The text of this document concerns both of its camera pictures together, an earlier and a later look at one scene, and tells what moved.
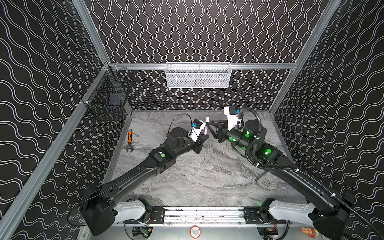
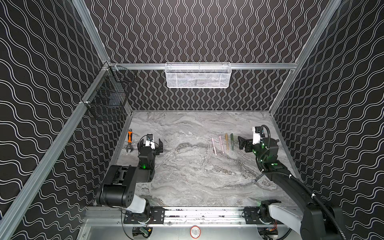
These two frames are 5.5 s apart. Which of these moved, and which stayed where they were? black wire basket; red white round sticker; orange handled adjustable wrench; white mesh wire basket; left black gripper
Moved: left black gripper
Stayed: white mesh wire basket; orange handled adjustable wrench; black wire basket; red white round sticker
